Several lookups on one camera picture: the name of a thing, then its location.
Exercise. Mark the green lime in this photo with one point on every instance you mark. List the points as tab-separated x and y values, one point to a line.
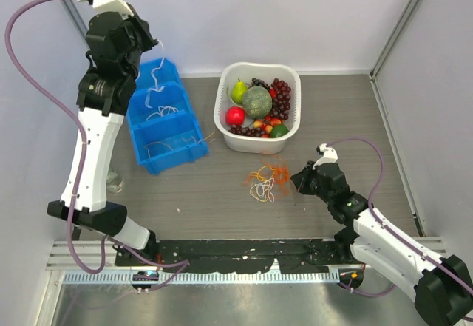
279	130

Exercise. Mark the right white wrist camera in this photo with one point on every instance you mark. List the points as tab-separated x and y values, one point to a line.
327	155

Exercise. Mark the dark red grape bunch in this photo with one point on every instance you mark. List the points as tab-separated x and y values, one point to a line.
280	92

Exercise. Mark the green netted melon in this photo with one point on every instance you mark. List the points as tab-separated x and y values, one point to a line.
257	102

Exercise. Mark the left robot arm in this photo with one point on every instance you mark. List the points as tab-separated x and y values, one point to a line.
116	44

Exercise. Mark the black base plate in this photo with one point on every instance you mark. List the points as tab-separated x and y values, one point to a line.
294	256

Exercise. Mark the blue plastic compartment bin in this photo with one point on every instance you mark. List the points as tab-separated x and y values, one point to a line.
163	126

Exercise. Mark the green pear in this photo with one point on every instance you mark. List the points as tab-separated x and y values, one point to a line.
238	91

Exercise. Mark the white plastic fruit basket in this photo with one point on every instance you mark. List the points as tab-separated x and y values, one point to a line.
245	71

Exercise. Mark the small dark grape bunch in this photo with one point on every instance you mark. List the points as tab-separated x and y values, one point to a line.
248	131

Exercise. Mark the clear glass bottle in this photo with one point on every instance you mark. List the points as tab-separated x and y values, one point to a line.
114	181

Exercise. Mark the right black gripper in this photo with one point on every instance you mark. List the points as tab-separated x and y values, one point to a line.
301	179

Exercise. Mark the white slotted cable duct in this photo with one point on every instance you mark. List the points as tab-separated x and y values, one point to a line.
133	277

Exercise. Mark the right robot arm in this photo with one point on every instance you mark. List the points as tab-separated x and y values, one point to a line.
440	288

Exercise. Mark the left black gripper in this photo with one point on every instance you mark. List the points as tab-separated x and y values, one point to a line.
143	26

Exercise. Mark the red yellow cherries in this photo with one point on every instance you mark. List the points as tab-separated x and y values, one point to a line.
265	126

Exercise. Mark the red apple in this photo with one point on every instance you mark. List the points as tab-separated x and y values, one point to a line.
235	116

